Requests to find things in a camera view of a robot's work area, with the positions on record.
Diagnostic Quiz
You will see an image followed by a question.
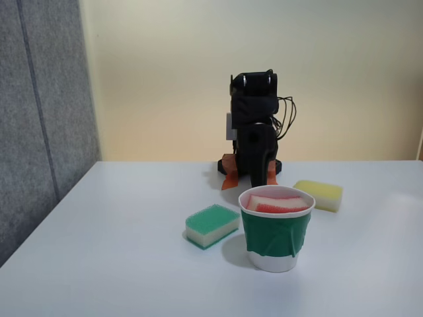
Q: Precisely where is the red sponge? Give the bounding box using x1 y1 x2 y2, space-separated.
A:
246 194 310 215

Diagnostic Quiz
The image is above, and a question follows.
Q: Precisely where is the yellow sponge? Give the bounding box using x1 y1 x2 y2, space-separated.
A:
293 179 344 214

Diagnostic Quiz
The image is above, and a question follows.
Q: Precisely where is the white paper cup green tape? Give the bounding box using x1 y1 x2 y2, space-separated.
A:
237 185 317 273

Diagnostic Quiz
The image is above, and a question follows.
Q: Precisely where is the green sponge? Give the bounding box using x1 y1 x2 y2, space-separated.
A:
184 203 241 251

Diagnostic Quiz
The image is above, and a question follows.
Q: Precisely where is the grey fabric partition panel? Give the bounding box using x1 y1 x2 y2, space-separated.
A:
0 0 102 269

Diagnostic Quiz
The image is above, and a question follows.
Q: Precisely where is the black cable bundle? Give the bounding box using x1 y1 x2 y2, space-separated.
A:
269 95 299 140

